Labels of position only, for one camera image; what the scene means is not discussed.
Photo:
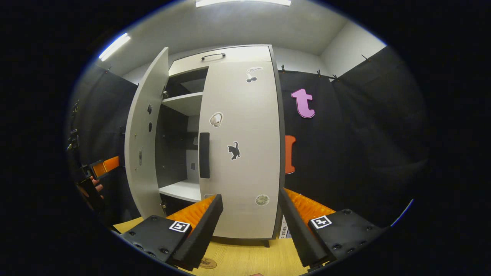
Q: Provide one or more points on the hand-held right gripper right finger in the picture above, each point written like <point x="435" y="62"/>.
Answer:
<point x="299" y="230"/>

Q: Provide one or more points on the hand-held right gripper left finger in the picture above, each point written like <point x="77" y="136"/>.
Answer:
<point x="205" y="230"/>

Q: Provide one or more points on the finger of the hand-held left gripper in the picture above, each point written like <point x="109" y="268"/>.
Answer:
<point x="105" y="166"/>

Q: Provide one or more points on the white cabinet door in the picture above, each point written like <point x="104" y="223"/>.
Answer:
<point x="144" y="184"/>
<point x="245" y="115"/>

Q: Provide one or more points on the round wooden coaster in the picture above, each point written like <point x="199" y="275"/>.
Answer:
<point x="209" y="263"/>

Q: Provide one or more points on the white cabinet shelf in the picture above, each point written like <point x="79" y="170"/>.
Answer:
<point x="186" y="102"/>
<point x="184" y="191"/>

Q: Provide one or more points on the black backdrop cloth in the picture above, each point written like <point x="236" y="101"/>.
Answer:
<point x="364" y="145"/>
<point x="107" y="115"/>

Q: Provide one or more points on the white cabinet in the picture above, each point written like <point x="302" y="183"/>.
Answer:
<point x="174" y="153"/>

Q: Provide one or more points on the long ceiling light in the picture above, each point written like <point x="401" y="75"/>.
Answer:
<point x="241" y="2"/>
<point x="114" y="46"/>

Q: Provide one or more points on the white cabinet drawer front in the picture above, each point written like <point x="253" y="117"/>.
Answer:
<point x="245" y="55"/>

